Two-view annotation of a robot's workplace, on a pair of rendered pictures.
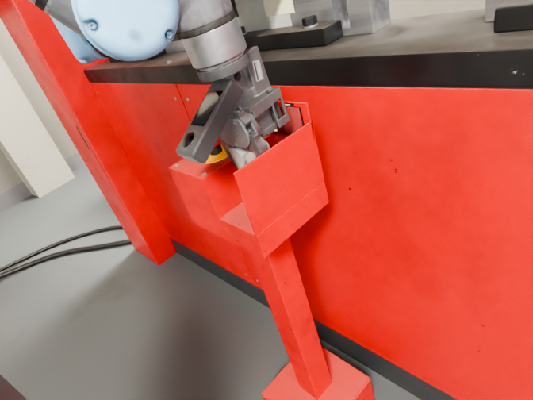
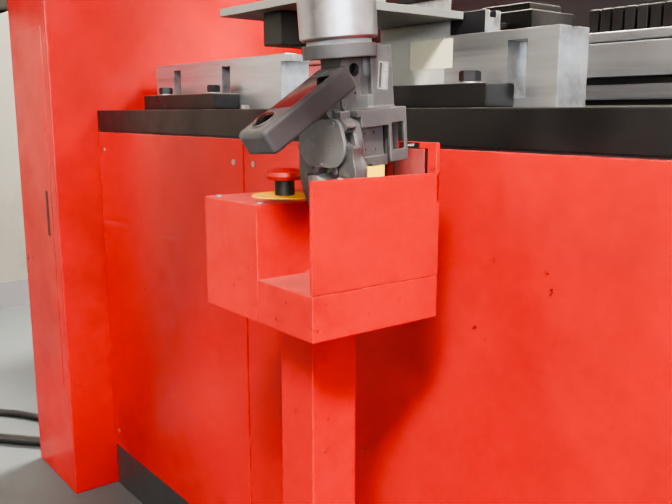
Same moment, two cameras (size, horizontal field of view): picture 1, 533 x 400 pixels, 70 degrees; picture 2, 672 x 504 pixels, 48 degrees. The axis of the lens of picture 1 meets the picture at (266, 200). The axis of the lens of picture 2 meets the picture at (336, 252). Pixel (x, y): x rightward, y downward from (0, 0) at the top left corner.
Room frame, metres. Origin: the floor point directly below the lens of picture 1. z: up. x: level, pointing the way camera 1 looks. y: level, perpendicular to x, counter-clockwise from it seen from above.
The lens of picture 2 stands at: (-0.23, 0.04, 0.87)
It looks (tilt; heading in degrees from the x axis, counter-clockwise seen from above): 10 degrees down; 357
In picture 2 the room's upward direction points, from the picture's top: straight up
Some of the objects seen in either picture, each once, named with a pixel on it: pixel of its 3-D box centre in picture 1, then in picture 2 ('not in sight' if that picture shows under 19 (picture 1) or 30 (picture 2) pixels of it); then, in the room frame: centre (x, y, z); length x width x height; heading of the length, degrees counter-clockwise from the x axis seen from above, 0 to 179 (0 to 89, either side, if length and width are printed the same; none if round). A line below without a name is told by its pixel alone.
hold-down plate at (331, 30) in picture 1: (274, 38); (413, 97); (0.82, -0.11, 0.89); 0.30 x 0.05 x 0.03; 36
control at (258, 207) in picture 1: (243, 170); (317, 227); (0.57, 0.02, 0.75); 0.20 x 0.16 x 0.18; 35
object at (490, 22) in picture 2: not in sight; (436, 28); (0.87, -0.15, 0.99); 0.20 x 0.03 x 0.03; 36
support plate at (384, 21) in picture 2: not in sight; (343, 14); (0.80, -0.02, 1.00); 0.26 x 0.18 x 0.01; 126
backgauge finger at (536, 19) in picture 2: not in sight; (491, 20); (0.98, -0.26, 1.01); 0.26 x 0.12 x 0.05; 126
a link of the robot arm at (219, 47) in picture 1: (213, 44); (335, 22); (0.52, 0.00, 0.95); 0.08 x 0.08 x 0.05
